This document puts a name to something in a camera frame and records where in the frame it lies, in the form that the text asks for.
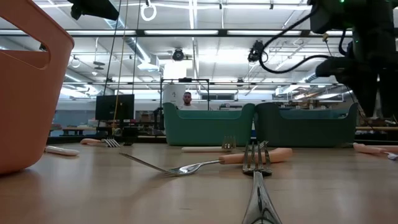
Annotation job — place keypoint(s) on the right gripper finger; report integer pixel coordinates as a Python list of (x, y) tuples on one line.
[(368, 98), (389, 96)]

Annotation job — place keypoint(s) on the black computer monitor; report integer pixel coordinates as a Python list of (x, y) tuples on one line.
[(115, 107)]

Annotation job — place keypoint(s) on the person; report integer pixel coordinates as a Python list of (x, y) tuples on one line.
[(187, 99)]

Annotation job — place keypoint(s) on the wooden background table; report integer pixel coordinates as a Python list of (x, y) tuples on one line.
[(77, 128)]

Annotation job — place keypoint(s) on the round black overhead camera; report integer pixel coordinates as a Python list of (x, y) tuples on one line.
[(178, 55)]

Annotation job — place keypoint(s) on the silver ceiling duct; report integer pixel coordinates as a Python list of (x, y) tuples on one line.
[(133, 43)]

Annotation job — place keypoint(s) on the black metal stand frame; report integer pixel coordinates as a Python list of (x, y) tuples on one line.
[(185, 80)]

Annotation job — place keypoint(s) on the black overhead frame bar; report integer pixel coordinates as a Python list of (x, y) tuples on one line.
[(140, 33)]

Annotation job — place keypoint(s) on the wooden background bench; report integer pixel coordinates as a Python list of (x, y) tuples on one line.
[(379, 128)]

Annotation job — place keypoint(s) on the dark blue-grey plastic bin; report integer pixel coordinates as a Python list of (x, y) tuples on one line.
[(304, 132)]

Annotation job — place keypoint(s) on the light teal plastic bin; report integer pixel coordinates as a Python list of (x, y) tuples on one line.
[(205, 130)]

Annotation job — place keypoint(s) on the white cylindrical column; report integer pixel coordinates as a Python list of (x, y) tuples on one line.
[(172, 93)]

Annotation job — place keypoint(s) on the black metal table frame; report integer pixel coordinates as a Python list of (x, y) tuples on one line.
[(68, 140)]

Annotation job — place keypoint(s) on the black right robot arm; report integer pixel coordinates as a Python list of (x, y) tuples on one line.
[(373, 18)]

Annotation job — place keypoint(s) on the orange plastic bin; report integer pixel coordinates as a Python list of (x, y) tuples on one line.
[(28, 109)]

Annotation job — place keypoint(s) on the black hanging camera device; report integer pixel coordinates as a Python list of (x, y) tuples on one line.
[(255, 49)]

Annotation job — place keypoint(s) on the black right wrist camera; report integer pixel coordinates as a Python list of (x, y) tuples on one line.
[(334, 67)]

